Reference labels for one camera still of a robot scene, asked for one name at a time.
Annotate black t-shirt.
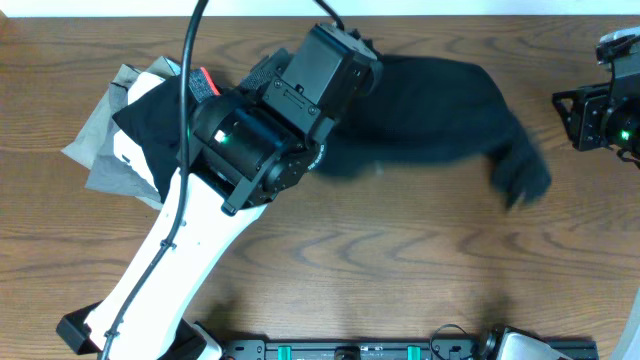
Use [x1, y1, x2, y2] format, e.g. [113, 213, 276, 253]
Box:
[317, 54, 552, 207]

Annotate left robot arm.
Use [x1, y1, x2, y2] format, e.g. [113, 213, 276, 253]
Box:
[56, 22, 382, 359]

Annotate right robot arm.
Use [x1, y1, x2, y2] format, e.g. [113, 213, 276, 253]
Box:
[476, 27, 639, 359]

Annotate black shorts with red waistband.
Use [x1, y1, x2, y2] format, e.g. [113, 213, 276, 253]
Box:
[111, 67, 224, 201]

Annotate grey folded garment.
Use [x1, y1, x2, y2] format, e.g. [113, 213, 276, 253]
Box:
[62, 64, 162, 210]

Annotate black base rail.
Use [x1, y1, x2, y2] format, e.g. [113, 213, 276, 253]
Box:
[219, 337, 599, 360]

